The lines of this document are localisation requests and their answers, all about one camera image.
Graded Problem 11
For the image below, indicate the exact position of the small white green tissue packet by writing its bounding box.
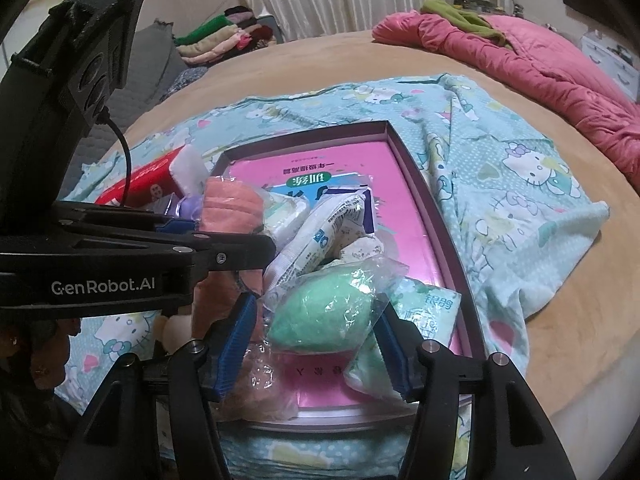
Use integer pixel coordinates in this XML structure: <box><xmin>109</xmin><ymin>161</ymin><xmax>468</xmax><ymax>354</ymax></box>
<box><xmin>262</xmin><ymin>191</ymin><xmax>308</xmax><ymax>236</ymax></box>

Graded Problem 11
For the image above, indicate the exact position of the dark printed flat box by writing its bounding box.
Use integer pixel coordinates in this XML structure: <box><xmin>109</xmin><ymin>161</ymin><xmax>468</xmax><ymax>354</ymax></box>
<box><xmin>452</xmin><ymin>0</ymin><xmax>501</xmax><ymax>13</ymax></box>

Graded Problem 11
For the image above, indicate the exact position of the white soft packet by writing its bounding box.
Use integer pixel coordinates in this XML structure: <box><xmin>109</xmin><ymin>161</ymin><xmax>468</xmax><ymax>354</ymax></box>
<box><xmin>170</xmin><ymin>144</ymin><xmax>208</xmax><ymax>196</ymax></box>

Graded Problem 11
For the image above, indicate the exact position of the long white tissue packet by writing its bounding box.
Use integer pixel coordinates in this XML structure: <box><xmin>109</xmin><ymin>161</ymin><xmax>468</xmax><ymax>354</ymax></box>
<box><xmin>264</xmin><ymin>187</ymin><xmax>376</xmax><ymax>301</ymax></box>

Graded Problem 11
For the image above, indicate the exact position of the black cable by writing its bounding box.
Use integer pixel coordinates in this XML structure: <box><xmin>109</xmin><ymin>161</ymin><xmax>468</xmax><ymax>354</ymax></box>
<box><xmin>100</xmin><ymin>110</ymin><xmax>133</xmax><ymax>208</ymax></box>

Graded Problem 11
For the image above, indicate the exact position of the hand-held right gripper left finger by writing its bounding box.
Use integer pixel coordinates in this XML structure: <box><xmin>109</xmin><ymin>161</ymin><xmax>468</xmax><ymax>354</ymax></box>
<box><xmin>67</xmin><ymin>291</ymin><xmax>258</xmax><ymax>480</ymax></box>

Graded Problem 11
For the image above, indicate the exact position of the green patterned tissue pack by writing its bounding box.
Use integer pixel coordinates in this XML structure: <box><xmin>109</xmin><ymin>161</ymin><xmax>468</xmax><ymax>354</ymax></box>
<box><xmin>345</xmin><ymin>280</ymin><xmax>463</xmax><ymax>402</ymax></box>

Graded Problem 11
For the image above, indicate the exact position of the pink shallow box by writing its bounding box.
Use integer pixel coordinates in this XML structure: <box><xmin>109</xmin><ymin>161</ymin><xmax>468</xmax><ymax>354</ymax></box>
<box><xmin>207</xmin><ymin>120</ymin><xmax>488</xmax><ymax>433</ymax></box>

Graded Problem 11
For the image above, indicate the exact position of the beige bed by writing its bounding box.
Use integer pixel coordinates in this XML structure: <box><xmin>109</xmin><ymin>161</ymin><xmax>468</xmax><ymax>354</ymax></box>
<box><xmin>120</xmin><ymin>27</ymin><xmax>640</xmax><ymax>461</ymax></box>

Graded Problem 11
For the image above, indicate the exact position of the printed cartoon cat blanket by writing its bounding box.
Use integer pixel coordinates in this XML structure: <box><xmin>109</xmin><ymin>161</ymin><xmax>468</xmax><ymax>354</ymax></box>
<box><xmin>55</xmin><ymin>72</ymin><xmax>611</xmax><ymax>480</ymax></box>

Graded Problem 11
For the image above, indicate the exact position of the person's left hand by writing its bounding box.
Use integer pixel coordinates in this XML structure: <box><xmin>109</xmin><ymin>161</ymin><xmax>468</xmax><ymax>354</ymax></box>
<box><xmin>0</xmin><ymin>317</ymin><xmax>73</xmax><ymax>391</ymax></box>

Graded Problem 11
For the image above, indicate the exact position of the green plush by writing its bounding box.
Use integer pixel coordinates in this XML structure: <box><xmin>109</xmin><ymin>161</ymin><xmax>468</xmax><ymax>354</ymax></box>
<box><xmin>260</xmin><ymin>255</ymin><xmax>408</xmax><ymax>356</ymax></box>

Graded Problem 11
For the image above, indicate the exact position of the green garment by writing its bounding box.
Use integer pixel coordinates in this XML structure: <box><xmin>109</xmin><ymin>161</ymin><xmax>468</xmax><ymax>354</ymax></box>
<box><xmin>420</xmin><ymin>0</ymin><xmax>516</xmax><ymax>51</ymax></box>

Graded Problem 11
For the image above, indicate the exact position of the cream plush bear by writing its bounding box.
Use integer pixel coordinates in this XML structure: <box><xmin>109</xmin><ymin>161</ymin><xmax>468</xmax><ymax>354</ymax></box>
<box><xmin>160</xmin><ymin>312</ymin><xmax>196</xmax><ymax>353</ymax></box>

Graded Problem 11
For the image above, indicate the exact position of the pink fluffy cloth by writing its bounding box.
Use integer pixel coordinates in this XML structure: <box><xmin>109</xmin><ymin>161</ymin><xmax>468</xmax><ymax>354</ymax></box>
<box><xmin>192</xmin><ymin>177</ymin><xmax>266</xmax><ymax>346</ymax></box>

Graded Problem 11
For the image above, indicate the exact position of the stack of folded clothes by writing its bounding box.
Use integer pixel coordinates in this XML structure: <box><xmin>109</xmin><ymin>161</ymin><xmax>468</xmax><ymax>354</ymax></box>
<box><xmin>172</xmin><ymin>5</ymin><xmax>281</xmax><ymax>68</ymax></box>

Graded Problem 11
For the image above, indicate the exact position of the dark floral cloth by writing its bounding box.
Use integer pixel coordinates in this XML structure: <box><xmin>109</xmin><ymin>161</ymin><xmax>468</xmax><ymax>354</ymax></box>
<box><xmin>160</xmin><ymin>65</ymin><xmax>211</xmax><ymax>101</ymax></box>

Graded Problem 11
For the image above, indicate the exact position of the purple sachet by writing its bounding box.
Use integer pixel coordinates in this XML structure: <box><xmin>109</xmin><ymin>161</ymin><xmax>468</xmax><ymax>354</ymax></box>
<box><xmin>175</xmin><ymin>194</ymin><xmax>206</xmax><ymax>221</ymax></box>

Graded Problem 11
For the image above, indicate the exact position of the white drawer cabinet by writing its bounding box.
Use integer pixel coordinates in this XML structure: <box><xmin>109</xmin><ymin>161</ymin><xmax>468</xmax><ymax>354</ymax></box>
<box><xmin>580</xmin><ymin>30</ymin><xmax>640</xmax><ymax>106</ymax></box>

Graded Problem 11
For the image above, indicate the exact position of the grey quilted headboard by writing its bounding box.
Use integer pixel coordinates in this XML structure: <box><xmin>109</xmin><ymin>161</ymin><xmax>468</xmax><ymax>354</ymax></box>
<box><xmin>55</xmin><ymin>19</ymin><xmax>188</xmax><ymax>196</ymax></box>

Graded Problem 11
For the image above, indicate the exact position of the pink quilt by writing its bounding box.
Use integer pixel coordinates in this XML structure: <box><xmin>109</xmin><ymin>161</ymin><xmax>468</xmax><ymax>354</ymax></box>
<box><xmin>371</xmin><ymin>10</ymin><xmax>640</xmax><ymax>188</ymax></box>

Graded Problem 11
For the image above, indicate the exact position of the red and white box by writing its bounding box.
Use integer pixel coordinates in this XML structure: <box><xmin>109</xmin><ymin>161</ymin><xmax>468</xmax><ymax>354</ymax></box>
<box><xmin>95</xmin><ymin>155</ymin><xmax>186</xmax><ymax>211</ymax></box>

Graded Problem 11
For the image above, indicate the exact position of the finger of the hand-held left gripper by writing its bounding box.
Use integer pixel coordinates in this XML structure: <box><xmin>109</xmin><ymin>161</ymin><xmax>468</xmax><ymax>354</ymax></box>
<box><xmin>52</xmin><ymin>201</ymin><xmax>201</xmax><ymax>235</ymax></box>
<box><xmin>65</xmin><ymin>222</ymin><xmax>277</xmax><ymax>273</ymax></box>

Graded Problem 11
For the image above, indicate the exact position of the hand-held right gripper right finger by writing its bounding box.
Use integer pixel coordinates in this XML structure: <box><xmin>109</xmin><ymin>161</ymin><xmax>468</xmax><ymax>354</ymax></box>
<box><xmin>375</xmin><ymin>305</ymin><xmax>576</xmax><ymax>480</ymax></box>

